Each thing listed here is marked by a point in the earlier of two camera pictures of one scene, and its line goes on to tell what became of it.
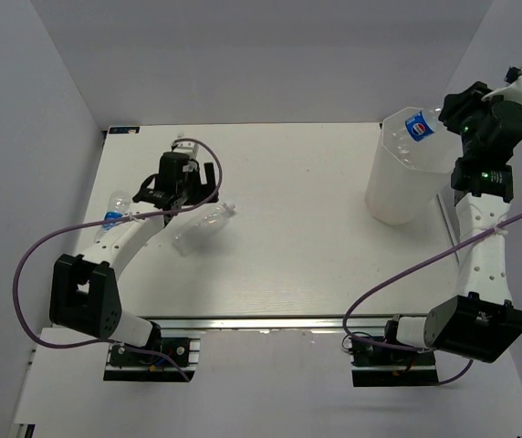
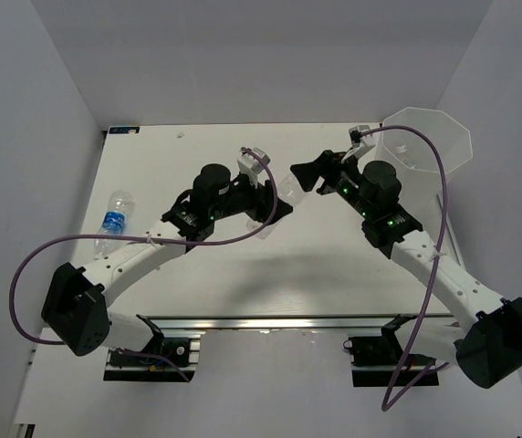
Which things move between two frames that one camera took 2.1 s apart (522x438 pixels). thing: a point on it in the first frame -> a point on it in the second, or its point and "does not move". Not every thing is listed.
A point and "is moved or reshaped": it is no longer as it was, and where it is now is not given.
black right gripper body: (468, 143) -> (342, 181)
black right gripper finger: (457, 109) -> (307, 173)
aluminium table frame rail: (265, 324) does not move
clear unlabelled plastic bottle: (198, 233) is moved or reshaped
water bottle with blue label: (118, 206) does not move
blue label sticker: (124, 130) does not move
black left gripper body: (193, 191) -> (245, 199)
